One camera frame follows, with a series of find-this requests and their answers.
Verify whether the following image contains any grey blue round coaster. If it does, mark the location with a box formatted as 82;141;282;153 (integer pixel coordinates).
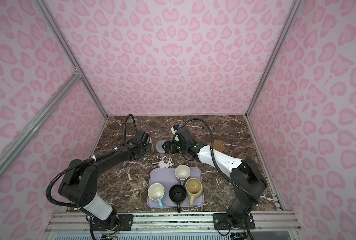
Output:
155;141;166;154

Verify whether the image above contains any cork paw shaped coaster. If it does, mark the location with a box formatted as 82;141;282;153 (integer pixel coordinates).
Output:
213;141;226;153

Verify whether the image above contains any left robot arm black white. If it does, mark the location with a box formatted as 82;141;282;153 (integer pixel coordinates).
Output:
46;141;153;222

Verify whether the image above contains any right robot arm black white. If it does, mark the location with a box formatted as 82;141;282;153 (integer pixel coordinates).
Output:
156;125;267;228

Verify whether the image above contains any lavender serving tray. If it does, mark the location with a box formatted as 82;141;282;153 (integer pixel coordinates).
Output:
147;168;205;209

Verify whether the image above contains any beige yellow mug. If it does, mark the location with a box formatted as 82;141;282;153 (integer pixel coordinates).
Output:
185;178;203;207

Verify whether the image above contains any black mug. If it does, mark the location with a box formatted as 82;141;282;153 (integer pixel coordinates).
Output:
169;185;187;213

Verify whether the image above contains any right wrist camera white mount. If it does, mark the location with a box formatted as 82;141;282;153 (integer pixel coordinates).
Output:
171;125;181;135

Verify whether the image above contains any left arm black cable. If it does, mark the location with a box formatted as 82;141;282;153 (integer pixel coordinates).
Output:
123;113;139;142

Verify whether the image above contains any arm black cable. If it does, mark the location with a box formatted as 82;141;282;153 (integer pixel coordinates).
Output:
123;113;139;142
180;117;263;205

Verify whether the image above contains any white mug blue handle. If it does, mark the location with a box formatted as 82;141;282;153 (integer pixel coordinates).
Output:
148;183;165;209

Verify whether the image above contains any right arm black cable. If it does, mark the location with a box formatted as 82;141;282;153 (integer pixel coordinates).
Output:
180;117;263;205

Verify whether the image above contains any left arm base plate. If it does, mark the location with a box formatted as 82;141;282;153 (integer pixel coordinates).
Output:
87;213;134;232

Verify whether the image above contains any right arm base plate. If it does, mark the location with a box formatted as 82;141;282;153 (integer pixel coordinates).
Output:
213;213;256;230

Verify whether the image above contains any aluminium mounting rail front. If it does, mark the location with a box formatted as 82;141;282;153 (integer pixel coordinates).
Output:
41;211;306;240

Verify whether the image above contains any aluminium frame diagonal bar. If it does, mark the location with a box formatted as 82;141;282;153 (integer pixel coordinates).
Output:
0;71;80;178

